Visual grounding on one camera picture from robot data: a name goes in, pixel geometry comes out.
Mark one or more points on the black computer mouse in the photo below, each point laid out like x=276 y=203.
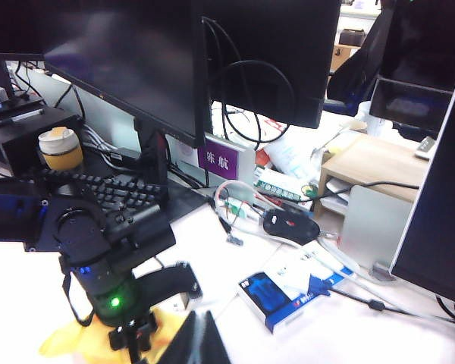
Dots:
x=292 y=231

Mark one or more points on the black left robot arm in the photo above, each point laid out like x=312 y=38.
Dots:
x=98 y=280

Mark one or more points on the large black monitor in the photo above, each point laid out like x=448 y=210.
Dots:
x=117 y=76

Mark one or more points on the brown cardboard box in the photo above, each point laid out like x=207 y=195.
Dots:
x=343 y=57

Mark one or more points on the silver flat panel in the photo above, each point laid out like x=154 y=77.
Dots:
x=375 y=227

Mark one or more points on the dark background monitor rear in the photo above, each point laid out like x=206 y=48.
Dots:
x=432 y=38

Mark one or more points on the black monitor rear side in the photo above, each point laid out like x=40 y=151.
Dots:
x=273 y=57

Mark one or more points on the small black background monitor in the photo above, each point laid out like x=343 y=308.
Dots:
x=409 y=104

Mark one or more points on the black keyboard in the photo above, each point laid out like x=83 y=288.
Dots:
x=117 y=189

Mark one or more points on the purple name sign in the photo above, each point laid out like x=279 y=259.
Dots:
x=216 y=163

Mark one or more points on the white plastic container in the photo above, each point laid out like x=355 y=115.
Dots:
x=375 y=125

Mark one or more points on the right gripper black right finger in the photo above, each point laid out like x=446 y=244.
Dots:
x=214 y=345

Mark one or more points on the yellow microfiber rag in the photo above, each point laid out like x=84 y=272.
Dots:
x=60 y=341

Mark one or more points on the small white device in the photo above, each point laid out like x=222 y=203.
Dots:
x=424 y=148

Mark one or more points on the black monitor with pole stand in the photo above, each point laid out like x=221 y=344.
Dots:
x=4 y=79

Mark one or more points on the white plastic package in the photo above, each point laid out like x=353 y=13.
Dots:
x=288 y=151

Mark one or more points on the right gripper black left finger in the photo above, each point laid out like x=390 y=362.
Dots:
x=184 y=345

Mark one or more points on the green and white carton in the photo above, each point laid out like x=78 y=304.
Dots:
x=277 y=186

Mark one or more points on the AOC monitor with white bezel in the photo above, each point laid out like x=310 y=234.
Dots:
x=440 y=227

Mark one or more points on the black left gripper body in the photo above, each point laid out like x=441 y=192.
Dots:
x=130 y=333

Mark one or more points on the white and yellow cup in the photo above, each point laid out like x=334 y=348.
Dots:
x=60 y=155

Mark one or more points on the black desk riser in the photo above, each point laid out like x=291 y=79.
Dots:
x=15 y=144

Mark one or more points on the blue and white box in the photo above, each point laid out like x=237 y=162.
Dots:
x=265 y=295

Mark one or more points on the wooden desk shelf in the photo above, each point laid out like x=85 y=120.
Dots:
x=364 y=159

